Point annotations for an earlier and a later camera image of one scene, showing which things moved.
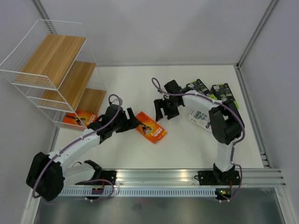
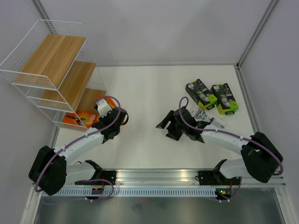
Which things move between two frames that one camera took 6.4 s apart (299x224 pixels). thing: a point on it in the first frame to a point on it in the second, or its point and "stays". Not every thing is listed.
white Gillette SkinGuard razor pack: [201, 117] stays
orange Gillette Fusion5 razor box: [149, 129] to [110, 100]
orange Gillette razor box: [80, 117] stays
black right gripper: [160, 103] to [171, 135]
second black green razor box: [223, 92] stays
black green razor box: [198, 85] stays
